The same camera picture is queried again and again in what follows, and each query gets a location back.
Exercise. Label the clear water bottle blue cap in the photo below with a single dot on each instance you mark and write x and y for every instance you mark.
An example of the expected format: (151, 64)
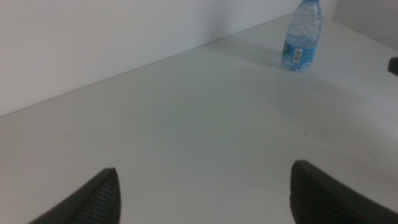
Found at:
(301, 37)

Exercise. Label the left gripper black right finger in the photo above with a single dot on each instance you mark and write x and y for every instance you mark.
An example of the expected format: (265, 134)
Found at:
(320, 202)

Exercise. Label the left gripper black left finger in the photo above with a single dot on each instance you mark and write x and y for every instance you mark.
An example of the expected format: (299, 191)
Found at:
(96, 202)

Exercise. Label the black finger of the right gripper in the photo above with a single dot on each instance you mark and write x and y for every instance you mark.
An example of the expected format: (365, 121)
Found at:
(394, 66)

